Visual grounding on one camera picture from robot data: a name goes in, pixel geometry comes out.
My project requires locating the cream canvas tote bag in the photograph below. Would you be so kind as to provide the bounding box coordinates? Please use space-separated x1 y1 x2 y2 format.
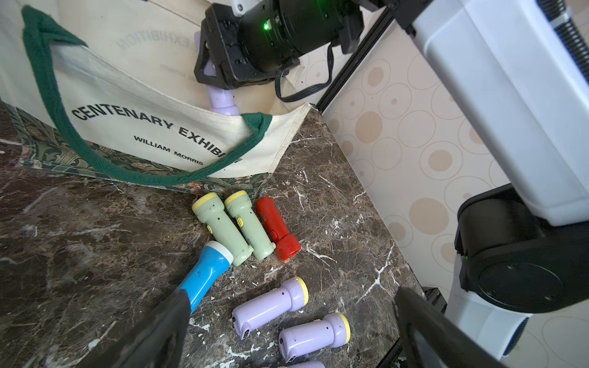
1 1 312 194

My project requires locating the blue flashlight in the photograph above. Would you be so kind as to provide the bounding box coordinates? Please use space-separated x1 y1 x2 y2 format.
179 241 234 314

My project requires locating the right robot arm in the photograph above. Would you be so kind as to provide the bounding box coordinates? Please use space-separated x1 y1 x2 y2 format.
195 1 588 364

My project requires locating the green flashlight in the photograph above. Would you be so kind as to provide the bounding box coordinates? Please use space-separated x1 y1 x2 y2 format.
224 190 276 261
192 193 253 266

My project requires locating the purple flashlight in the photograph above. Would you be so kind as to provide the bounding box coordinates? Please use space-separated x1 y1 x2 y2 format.
232 277 309 340
283 361 325 368
279 313 351 363

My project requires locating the small red flashlight right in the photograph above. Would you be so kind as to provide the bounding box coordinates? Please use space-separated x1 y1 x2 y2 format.
256 196 302 262

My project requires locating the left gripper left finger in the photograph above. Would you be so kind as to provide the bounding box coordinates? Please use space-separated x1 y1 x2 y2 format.
78 289 191 367

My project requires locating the purple flashlight diagonal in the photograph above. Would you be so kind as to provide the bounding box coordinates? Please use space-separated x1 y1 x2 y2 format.
194 32 240 116

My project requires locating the purple flashlight bottom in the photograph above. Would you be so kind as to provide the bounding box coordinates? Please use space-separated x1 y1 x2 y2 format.
283 361 325 368

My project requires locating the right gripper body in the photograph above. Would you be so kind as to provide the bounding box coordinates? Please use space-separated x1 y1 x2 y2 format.
194 1 364 90

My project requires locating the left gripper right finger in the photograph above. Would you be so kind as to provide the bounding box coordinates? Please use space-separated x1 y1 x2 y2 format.
394 288 503 367

